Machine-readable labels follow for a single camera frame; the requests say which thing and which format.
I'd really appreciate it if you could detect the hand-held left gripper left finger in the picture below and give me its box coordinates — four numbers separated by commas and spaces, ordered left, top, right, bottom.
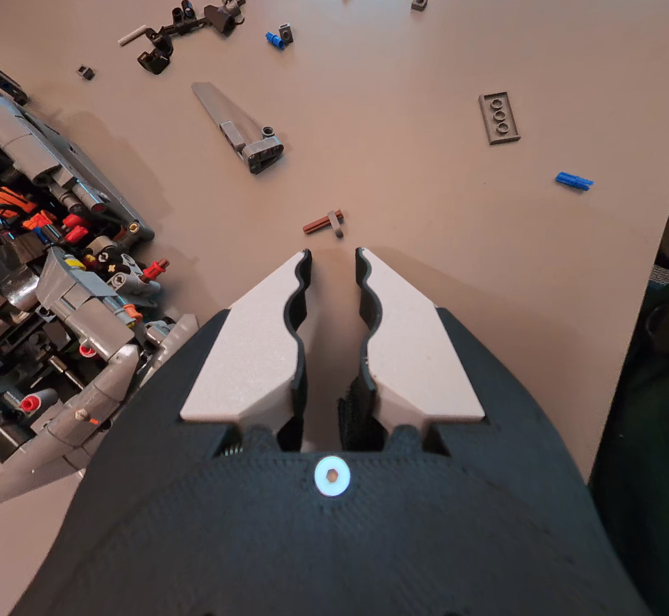
179, 249, 313, 441

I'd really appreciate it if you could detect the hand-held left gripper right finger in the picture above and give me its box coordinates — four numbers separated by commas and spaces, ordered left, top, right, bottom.
355, 247, 487, 441

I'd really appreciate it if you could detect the grey black lego spaceship model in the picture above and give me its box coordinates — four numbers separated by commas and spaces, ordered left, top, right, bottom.
0, 69, 199, 504

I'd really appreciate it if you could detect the grey lego plate with holes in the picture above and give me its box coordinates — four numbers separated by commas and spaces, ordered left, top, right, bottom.
478, 91, 521, 146

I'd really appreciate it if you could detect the grey lego wing dark connector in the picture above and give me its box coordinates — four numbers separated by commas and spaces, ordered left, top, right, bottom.
191, 82, 285, 175

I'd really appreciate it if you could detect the black curved lego piece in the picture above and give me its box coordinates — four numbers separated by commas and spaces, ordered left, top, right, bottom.
137, 48, 173, 75

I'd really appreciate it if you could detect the black lego slope piece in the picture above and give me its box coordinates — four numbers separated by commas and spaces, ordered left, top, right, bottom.
203, 3, 237, 36

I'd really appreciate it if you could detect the black lego connector piece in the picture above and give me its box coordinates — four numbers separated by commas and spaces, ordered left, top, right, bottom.
145, 0, 210, 60

